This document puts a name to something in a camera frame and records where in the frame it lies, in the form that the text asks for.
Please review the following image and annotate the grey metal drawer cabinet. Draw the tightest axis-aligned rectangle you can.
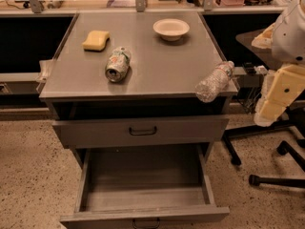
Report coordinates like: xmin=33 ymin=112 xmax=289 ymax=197
xmin=38 ymin=10 xmax=240 ymax=229

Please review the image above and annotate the black upper drawer handle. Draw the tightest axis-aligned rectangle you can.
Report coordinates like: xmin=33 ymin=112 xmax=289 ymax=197
xmin=129 ymin=126 xmax=157 ymax=135

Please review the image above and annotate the black middle drawer handle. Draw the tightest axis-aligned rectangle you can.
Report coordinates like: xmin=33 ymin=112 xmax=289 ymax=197
xmin=132 ymin=219 xmax=160 ymax=229

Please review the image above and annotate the white cables bundle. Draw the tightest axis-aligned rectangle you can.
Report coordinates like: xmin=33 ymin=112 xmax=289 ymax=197
xmin=241 ymin=64 xmax=270 ymax=113

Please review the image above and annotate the yellow sponge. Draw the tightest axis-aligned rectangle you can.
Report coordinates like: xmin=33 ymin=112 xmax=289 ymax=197
xmin=82 ymin=31 xmax=110 ymax=52

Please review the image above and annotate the black drawer handle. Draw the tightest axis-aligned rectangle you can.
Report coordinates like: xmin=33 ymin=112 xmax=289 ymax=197
xmin=129 ymin=126 xmax=157 ymax=135
xmin=132 ymin=219 xmax=160 ymax=229

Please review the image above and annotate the open grey middle drawer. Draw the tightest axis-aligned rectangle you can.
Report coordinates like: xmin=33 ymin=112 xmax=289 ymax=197
xmin=60 ymin=144 xmax=230 ymax=229

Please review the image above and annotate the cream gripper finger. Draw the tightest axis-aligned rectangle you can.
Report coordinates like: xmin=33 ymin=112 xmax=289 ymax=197
xmin=267 ymin=69 xmax=305 ymax=107
xmin=254 ymin=98 xmax=286 ymax=127

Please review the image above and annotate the white bowl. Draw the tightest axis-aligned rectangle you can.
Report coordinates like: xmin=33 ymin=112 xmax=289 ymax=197
xmin=153 ymin=19 xmax=190 ymax=41

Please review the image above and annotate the closed grey upper drawer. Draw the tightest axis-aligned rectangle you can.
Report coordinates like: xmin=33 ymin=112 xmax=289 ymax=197
xmin=52 ymin=115 xmax=229 ymax=149

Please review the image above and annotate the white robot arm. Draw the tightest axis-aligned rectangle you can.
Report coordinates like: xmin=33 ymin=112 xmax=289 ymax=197
xmin=252 ymin=0 xmax=305 ymax=127

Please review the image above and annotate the black office chair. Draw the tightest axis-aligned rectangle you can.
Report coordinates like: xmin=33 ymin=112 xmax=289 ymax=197
xmin=222 ymin=28 xmax=305 ymax=189

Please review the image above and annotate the clear plastic water bottle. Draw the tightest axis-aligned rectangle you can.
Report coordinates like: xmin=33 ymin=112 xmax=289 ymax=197
xmin=195 ymin=61 xmax=234 ymax=103

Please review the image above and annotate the green white 7up can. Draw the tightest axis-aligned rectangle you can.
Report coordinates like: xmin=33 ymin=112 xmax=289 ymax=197
xmin=105 ymin=47 xmax=132 ymax=83

